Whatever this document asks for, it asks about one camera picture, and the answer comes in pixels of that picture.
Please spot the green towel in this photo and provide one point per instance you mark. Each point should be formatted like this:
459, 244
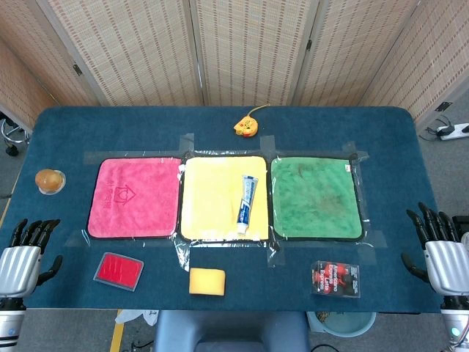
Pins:
317, 198

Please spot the yellow towel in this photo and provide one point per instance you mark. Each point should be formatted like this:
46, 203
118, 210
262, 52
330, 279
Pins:
214, 198

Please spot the white blue toothpaste tube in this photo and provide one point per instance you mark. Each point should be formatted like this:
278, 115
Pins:
246, 205

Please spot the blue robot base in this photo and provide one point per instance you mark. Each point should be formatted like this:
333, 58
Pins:
231, 331

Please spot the red ink pad box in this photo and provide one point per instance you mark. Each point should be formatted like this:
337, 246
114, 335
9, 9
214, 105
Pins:
118, 271

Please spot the yellow sponge block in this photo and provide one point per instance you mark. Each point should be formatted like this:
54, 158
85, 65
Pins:
207, 281

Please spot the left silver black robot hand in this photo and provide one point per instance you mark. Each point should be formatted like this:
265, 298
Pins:
16, 269

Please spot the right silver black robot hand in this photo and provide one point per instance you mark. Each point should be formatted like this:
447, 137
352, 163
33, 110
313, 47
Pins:
445, 267

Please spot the woven folding screen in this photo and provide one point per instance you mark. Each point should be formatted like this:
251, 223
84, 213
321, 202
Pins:
234, 51

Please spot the bread bun in wrapper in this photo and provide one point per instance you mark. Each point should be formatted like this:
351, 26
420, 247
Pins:
49, 181

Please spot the yellow tape measure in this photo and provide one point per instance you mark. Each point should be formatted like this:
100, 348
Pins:
246, 125

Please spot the white power strip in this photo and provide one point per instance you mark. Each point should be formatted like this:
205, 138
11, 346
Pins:
453, 132

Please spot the red black coffee capsule box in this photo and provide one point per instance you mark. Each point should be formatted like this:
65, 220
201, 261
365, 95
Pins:
336, 279

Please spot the white plastic bag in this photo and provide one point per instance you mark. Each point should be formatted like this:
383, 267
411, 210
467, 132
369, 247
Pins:
137, 316

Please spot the light blue plastic bin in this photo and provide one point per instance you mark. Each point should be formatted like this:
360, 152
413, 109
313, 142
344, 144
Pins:
344, 322

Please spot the chrome stool base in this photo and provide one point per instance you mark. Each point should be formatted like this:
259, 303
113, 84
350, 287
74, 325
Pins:
12, 137

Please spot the pink towel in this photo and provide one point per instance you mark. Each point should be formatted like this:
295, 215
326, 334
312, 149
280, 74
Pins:
135, 198

